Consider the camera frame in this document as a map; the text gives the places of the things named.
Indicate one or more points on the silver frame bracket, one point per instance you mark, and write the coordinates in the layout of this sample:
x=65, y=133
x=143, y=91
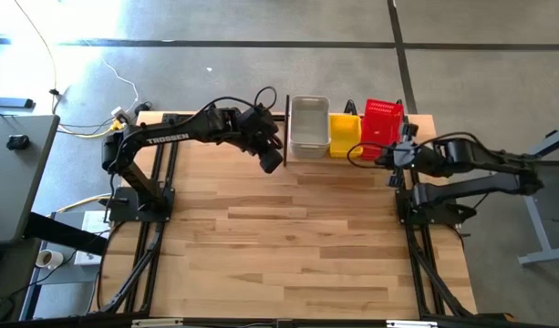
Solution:
x=157, y=322
x=411, y=324

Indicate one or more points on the black power plug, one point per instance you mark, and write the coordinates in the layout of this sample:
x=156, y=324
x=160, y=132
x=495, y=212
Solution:
x=144, y=108

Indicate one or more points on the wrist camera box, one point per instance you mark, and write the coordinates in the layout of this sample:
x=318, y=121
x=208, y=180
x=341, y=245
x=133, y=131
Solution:
x=271, y=160
x=393, y=181

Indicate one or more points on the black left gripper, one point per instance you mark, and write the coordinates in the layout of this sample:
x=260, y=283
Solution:
x=258, y=130

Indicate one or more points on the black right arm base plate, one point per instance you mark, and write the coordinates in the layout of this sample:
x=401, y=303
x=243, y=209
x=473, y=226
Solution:
x=409, y=216

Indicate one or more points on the gray metal table frame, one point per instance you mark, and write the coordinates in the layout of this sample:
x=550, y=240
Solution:
x=537, y=228

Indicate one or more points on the white power adapter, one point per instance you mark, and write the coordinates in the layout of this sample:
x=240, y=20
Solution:
x=119, y=112

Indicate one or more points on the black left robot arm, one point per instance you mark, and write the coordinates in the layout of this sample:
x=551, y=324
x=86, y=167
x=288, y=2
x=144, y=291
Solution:
x=167, y=139

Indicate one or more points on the black desk leg bar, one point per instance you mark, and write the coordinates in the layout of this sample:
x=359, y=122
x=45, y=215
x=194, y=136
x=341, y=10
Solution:
x=65, y=234

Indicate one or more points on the black aluminium table frame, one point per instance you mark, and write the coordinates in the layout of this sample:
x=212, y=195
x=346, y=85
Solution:
x=238, y=323

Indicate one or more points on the dark gray flat bar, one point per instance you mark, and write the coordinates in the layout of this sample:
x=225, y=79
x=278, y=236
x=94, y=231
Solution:
x=10, y=103

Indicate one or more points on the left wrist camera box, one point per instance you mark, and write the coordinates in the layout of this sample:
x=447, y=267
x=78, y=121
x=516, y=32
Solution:
x=271, y=160

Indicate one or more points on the white flat box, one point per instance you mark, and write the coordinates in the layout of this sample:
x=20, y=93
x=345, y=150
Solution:
x=96, y=223

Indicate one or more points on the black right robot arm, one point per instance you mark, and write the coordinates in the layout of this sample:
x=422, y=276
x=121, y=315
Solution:
x=461, y=155

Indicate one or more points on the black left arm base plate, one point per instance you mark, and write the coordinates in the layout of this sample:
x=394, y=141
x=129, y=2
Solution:
x=121, y=210

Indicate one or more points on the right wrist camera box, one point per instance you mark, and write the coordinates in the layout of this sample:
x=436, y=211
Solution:
x=393, y=181

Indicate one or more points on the gray desk top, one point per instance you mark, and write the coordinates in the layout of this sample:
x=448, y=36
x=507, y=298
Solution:
x=14, y=191

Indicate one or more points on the small black device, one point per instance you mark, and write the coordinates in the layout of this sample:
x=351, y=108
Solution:
x=17, y=142

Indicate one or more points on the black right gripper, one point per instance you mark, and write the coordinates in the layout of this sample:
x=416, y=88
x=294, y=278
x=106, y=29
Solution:
x=404, y=155

